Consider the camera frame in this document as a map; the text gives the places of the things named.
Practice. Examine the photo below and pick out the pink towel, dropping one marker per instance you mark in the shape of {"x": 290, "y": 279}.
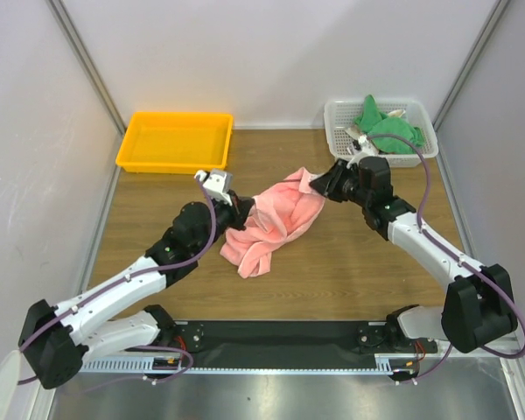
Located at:
{"x": 280, "y": 215}

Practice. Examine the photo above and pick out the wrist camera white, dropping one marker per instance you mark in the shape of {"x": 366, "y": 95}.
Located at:
{"x": 216, "y": 183}
{"x": 360, "y": 148}

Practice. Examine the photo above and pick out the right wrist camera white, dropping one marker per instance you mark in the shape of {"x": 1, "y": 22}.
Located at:
{"x": 360, "y": 148}

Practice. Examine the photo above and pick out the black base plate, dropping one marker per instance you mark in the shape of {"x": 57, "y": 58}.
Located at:
{"x": 254, "y": 359}

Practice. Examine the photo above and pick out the corner aluminium post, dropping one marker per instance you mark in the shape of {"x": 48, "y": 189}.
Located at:
{"x": 68, "y": 28}
{"x": 479, "y": 45}

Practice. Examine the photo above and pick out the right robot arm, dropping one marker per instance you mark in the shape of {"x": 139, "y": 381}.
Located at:
{"x": 477, "y": 305}

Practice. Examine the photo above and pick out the yellow plastic tray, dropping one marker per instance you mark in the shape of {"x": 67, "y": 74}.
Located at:
{"x": 175, "y": 142}

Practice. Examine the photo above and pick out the left corner aluminium post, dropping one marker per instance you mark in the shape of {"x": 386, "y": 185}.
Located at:
{"x": 68, "y": 28}

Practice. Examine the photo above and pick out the white cable duct left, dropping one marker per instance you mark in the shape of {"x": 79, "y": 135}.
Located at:
{"x": 144, "y": 365}

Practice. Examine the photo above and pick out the white patterned towel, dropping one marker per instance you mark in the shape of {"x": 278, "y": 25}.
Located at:
{"x": 354, "y": 132}

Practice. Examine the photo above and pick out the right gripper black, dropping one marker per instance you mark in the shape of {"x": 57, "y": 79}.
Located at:
{"x": 335, "y": 183}

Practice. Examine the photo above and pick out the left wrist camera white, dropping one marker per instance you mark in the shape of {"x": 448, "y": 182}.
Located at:
{"x": 216, "y": 183}

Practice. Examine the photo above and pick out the green towel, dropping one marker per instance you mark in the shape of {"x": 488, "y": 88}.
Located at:
{"x": 375, "y": 123}

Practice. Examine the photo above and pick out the white plastic basket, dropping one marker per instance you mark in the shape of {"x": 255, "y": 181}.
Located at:
{"x": 339, "y": 115}

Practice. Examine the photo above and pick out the white cable duct right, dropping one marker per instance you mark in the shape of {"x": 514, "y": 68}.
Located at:
{"x": 392, "y": 363}

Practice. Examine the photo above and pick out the white cable duct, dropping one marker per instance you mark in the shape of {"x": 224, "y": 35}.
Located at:
{"x": 144, "y": 365}
{"x": 392, "y": 363}

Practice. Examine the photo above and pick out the right corner aluminium post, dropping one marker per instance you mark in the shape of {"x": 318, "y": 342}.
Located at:
{"x": 479, "y": 45}

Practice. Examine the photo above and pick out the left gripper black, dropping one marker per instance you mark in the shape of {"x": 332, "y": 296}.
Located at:
{"x": 239, "y": 211}

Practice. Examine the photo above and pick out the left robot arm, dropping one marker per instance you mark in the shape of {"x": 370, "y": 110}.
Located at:
{"x": 51, "y": 339}

